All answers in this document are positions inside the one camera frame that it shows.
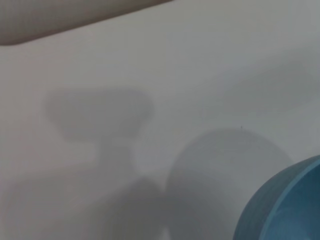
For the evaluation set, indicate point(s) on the blue ceramic bowl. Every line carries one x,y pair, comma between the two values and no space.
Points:
295,205

